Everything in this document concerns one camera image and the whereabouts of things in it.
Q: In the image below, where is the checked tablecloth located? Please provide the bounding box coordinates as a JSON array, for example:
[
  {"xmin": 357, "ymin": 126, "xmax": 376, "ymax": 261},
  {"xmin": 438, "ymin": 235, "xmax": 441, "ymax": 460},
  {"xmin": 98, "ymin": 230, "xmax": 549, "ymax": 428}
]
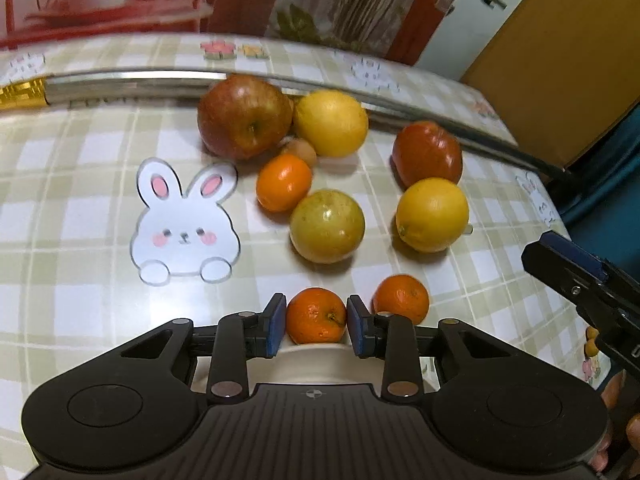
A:
[{"xmin": 0, "ymin": 32, "xmax": 616, "ymax": 480}]

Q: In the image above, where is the mandarin with stem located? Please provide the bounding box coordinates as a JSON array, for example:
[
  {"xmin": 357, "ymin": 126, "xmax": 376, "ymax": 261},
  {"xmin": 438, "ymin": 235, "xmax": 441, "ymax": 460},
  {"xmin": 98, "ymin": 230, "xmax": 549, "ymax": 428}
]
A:
[{"xmin": 285, "ymin": 287, "xmax": 348, "ymax": 345}]

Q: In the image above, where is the yellow-green round fruit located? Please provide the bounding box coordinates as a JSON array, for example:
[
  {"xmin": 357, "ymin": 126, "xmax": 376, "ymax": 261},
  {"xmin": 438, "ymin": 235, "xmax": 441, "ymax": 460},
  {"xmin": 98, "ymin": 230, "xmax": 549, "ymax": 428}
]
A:
[{"xmin": 289, "ymin": 189, "xmax": 366, "ymax": 264}]

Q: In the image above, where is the small brown round fruit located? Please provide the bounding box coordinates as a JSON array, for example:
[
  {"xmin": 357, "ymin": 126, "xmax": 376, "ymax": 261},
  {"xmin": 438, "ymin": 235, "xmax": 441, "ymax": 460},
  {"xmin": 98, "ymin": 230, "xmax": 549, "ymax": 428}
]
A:
[{"xmin": 280, "ymin": 139, "xmax": 318, "ymax": 167}]

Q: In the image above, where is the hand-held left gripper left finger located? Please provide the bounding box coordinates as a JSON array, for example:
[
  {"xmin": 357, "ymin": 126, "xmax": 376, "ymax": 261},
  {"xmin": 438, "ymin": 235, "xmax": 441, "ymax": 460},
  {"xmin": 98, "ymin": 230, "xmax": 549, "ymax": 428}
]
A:
[{"xmin": 117, "ymin": 293, "xmax": 288, "ymax": 405}]

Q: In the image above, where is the dark teal object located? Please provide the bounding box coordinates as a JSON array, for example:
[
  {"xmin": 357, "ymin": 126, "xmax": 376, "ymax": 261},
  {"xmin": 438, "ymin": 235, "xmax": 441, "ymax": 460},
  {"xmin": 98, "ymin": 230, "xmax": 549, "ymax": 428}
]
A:
[{"xmin": 545, "ymin": 105, "xmax": 640, "ymax": 281}]

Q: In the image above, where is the small red apple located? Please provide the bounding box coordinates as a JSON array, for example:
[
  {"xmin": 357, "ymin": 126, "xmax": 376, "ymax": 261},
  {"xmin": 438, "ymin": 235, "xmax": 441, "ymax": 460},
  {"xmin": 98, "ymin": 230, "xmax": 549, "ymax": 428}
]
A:
[{"xmin": 392, "ymin": 121, "xmax": 463, "ymax": 190}]

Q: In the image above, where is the metal rod with gold end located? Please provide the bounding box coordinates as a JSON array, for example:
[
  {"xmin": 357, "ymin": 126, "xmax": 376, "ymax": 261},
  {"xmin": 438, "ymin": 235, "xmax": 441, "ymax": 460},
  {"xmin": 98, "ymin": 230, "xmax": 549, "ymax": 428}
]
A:
[{"xmin": 0, "ymin": 71, "xmax": 571, "ymax": 175}]

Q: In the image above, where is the orange mandarin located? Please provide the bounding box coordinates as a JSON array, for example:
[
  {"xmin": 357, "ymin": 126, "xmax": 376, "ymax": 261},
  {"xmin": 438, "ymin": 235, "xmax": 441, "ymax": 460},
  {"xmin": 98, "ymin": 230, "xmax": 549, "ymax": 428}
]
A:
[{"xmin": 372, "ymin": 274, "xmax": 430, "ymax": 324}]

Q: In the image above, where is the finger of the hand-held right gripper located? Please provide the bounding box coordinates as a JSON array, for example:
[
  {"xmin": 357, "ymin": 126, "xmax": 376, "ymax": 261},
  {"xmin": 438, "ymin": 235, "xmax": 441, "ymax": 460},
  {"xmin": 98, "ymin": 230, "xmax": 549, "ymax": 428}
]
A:
[{"xmin": 521, "ymin": 232, "xmax": 610, "ymax": 307}]

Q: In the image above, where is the small oval mandarin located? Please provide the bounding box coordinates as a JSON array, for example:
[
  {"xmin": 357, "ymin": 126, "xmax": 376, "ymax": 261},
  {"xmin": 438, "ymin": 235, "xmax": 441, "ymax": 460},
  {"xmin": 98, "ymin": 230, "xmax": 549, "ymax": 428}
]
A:
[{"xmin": 256, "ymin": 154, "xmax": 313, "ymax": 213}]

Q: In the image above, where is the brown board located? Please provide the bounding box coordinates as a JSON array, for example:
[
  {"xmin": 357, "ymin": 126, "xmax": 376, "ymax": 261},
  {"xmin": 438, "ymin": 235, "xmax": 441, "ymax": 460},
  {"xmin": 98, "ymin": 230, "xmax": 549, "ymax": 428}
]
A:
[{"xmin": 460, "ymin": 0, "xmax": 640, "ymax": 171}]

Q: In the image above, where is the large red-green apple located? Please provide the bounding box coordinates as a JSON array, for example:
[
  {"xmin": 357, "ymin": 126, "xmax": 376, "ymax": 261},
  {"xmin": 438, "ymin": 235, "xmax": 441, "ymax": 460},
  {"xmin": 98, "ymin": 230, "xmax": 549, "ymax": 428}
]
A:
[{"xmin": 197, "ymin": 74, "xmax": 294, "ymax": 161}]

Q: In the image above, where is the yellow orange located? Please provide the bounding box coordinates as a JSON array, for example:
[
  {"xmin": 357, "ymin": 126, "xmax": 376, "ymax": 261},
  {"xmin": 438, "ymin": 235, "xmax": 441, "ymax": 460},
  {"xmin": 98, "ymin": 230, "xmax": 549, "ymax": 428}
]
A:
[{"xmin": 293, "ymin": 90, "xmax": 369, "ymax": 158}]

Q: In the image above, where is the yellow lemon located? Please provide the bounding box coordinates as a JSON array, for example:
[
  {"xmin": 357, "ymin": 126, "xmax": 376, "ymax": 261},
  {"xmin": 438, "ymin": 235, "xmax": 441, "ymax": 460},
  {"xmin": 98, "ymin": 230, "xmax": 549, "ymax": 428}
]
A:
[{"xmin": 395, "ymin": 177, "xmax": 470, "ymax": 253}]

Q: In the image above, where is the person's right hand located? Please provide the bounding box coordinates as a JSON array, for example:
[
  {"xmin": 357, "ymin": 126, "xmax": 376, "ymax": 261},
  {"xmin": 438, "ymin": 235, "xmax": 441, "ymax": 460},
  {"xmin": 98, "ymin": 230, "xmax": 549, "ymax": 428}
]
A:
[{"xmin": 595, "ymin": 369, "xmax": 640, "ymax": 473}]

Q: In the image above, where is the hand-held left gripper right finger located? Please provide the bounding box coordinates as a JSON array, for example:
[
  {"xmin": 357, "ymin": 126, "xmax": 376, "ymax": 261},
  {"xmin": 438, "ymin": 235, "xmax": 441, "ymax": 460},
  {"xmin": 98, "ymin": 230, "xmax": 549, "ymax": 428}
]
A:
[{"xmin": 347, "ymin": 295, "xmax": 508, "ymax": 405}]

